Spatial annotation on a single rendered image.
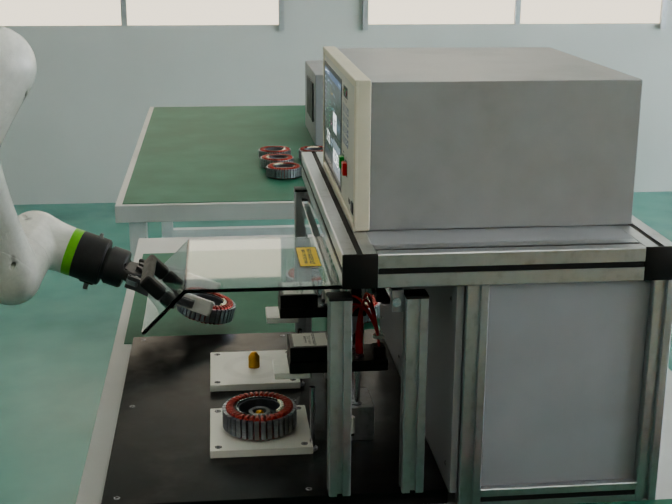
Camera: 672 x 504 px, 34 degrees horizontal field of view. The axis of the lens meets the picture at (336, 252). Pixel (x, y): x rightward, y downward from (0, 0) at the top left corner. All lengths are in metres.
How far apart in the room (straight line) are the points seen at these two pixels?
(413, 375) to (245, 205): 1.79
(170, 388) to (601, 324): 0.75
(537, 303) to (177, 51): 4.97
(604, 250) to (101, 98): 5.09
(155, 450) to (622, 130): 0.81
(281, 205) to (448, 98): 1.77
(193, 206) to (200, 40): 3.15
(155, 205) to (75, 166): 3.25
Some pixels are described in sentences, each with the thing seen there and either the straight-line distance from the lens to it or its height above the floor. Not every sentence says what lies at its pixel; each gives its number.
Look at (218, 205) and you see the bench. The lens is 3.20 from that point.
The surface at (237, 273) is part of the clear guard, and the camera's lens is 1.48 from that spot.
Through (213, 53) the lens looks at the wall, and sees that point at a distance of 6.30.
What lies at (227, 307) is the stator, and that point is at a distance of 2.15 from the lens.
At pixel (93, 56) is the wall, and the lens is 6.33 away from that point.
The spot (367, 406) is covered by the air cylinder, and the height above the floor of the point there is 0.82.
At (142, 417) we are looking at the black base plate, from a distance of 1.78.
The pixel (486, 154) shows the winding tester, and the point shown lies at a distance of 1.51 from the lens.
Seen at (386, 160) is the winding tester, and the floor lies 1.21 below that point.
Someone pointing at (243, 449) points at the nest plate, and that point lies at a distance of 1.64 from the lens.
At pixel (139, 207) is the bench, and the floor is 0.74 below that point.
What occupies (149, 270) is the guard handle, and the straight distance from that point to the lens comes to 1.52.
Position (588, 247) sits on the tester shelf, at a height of 1.12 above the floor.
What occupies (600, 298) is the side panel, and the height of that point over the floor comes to 1.04.
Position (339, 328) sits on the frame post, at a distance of 1.44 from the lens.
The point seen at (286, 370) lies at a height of 0.88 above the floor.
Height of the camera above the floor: 1.51
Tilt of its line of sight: 16 degrees down
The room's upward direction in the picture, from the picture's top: straight up
